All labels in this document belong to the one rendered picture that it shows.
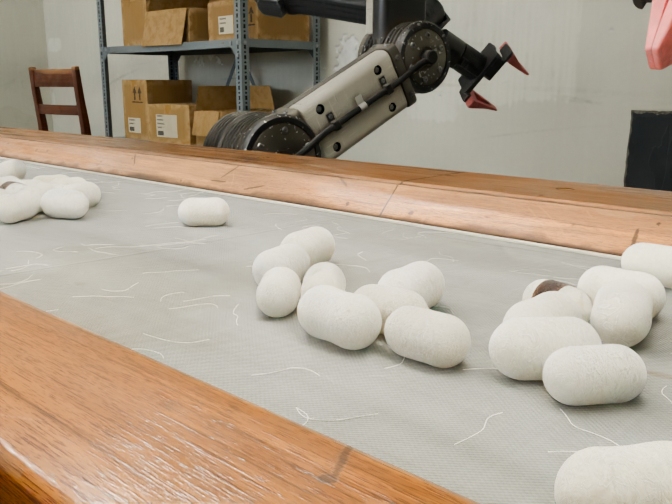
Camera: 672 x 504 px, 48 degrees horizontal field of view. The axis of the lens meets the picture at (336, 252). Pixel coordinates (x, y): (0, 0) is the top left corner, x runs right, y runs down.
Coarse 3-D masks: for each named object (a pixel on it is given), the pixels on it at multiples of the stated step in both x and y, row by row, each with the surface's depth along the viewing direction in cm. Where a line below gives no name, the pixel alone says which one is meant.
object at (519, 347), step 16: (512, 320) 25; (528, 320) 25; (544, 320) 25; (560, 320) 25; (576, 320) 25; (496, 336) 25; (512, 336) 24; (528, 336) 24; (544, 336) 24; (560, 336) 24; (576, 336) 24; (592, 336) 24; (496, 352) 24; (512, 352) 24; (528, 352) 24; (544, 352) 24; (512, 368) 24; (528, 368) 24
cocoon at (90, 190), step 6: (66, 186) 57; (72, 186) 57; (78, 186) 57; (84, 186) 58; (90, 186) 58; (96, 186) 59; (84, 192) 57; (90, 192) 58; (96, 192) 59; (90, 198) 58; (96, 198) 59; (90, 204) 58
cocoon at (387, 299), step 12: (360, 288) 30; (372, 288) 29; (384, 288) 29; (396, 288) 29; (372, 300) 29; (384, 300) 29; (396, 300) 28; (408, 300) 28; (420, 300) 29; (384, 312) 28; (384, 324) 29
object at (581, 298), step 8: (536, 280) 31; (544, 280) 31; (528, 288) 31; (568, 288) 30; (576, 288) 30; (528, 296) 31; (576, 296) 29; (584, 296) 29; (584, 304) 29; (584, 312) 29; (584, 320) 29
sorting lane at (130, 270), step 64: (128, 192) 67; (192, 192) 67; (0, 256) 43; (64, 256) 43; (128, 256) 43; (192, 256) 43; (256, 256) 43; (384, 256) 43; (448, 256) 43; (512, 256) 43; (576, 256) 43; (128, 320) 31; (192, 320) 31; (256, 320) 31; (256, 384) 25; (320, 384) 25; (384, 384) 25; (448, 384) 25; (512, 384) 25; (384, 448) 20; (448, 448) 20; (512, 448) 20; (576, 448) 20
